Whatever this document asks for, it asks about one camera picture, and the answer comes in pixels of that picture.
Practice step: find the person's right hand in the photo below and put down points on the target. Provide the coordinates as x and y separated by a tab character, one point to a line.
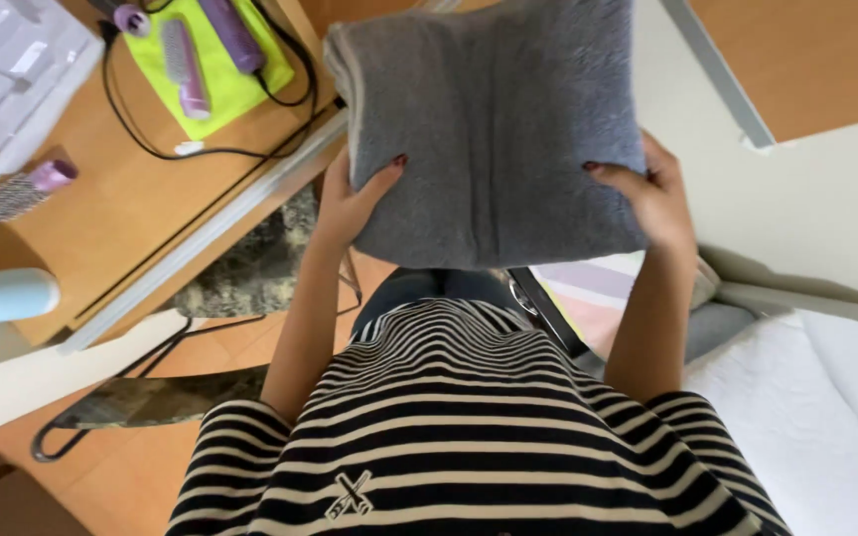
656	195

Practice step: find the person's left hand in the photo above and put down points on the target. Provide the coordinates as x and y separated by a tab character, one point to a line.
343	214

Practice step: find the grey towel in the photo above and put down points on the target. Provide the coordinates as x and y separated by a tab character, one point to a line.
492	130

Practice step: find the pastel striped cloth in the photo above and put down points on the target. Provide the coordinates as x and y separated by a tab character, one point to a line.
596	294

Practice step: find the camouflage folding chair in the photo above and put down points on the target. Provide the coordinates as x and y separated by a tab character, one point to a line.
243	275

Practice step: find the dark blue jeans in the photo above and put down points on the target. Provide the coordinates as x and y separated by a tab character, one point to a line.
436	292

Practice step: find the grey folded cloth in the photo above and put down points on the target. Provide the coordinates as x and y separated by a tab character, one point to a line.
716	331

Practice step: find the lime green cloth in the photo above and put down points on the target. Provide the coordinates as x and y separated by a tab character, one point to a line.
213	71

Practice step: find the wooden desk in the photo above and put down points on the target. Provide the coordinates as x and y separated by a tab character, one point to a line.
138	193

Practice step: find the purple hair styler wand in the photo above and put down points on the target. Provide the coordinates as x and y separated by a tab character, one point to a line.
229	31

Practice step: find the purple flat brush attachment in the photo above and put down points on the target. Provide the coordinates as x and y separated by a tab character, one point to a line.
185	67

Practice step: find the black and cream striped shirt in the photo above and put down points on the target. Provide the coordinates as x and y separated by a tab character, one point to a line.
466	432

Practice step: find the white quilted bedding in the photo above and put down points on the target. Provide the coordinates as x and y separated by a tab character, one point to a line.
809	417

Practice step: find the purple styler nozzle attachment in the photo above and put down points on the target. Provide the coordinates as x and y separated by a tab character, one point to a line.
131	18

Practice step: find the purple round brush attachment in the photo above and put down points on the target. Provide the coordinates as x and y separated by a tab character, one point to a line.
23	192

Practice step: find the light blue bottle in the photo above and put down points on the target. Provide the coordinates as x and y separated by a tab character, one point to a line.
1	295

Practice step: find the white plastic packaging tray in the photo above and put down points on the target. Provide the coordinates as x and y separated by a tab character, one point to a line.
8	74

